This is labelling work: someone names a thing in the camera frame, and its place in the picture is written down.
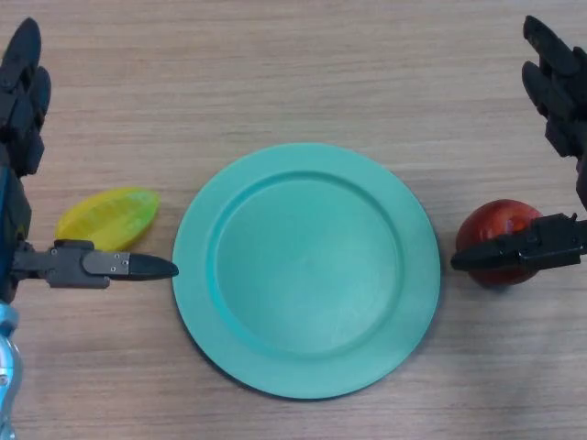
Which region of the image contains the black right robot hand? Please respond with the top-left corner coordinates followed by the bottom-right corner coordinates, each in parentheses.
top-left (450, 15), bottom-right (587, 276)

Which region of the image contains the yellow starfruit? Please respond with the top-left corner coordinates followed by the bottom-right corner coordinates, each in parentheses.
top-left (54, 186), bottom-right (161, 252)

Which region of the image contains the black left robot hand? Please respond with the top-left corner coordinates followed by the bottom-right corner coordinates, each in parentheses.
top-left (0, 16), bottom-right (180, 306)

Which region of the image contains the green round plate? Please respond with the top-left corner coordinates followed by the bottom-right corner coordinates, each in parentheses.
top-left (172, 142), bottom-right (442, 401)

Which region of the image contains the red apple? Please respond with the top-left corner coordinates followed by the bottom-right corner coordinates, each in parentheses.
top-left (455, 198), bottom-right (545, 288)

